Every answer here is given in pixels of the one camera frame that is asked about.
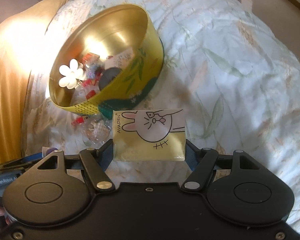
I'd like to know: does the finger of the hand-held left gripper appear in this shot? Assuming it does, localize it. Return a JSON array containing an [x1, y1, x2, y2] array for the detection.
[[0, 153, 56, 172]]

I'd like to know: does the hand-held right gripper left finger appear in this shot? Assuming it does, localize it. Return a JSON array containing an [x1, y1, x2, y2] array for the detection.
[[27, 140, 116, 192]]

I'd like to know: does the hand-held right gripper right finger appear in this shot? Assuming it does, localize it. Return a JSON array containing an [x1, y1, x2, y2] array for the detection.
[[181, 139, 268, 192]]

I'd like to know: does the small purple object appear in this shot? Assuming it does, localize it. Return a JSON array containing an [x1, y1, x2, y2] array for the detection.
[[42, 147, 57, 157]]

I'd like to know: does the yellow rabbit print tissue packet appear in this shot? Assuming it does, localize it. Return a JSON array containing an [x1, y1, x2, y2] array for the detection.
[[112, 108, 186, 162]]

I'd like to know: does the round gold tin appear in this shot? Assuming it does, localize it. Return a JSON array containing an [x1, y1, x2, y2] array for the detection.
[[48, 4, 165, 115]]

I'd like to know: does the white printed packet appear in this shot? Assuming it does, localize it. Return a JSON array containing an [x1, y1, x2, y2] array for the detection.
[[105, 49, 137, 72]]

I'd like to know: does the black round object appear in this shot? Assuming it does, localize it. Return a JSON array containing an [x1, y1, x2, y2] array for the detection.
[[99, 67, 122, 90]]

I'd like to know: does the white flower hair clip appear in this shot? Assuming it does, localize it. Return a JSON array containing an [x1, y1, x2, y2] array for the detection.
[[59, 59, 84, 90]]

